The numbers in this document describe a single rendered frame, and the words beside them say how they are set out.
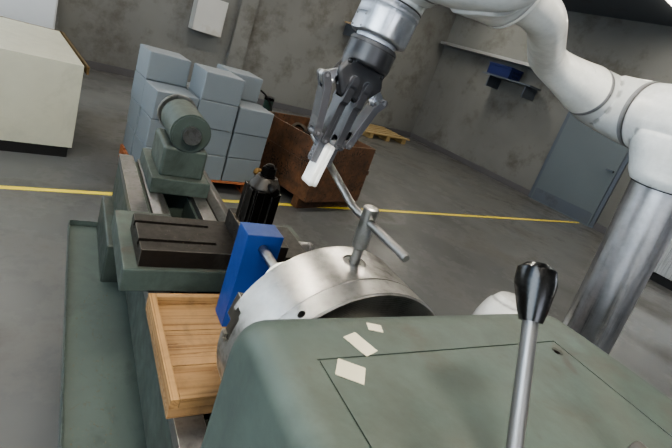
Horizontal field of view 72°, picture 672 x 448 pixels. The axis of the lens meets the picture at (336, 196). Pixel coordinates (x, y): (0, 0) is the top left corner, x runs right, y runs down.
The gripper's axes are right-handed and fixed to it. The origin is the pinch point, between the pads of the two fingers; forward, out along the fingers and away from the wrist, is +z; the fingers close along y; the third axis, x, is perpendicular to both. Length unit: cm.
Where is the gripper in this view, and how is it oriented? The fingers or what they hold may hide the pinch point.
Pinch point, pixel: (318, 163)
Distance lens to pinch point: 73.5
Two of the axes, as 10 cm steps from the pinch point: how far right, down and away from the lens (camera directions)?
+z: -4.3, 8.8, 2.0
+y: -7.8, -2.5, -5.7
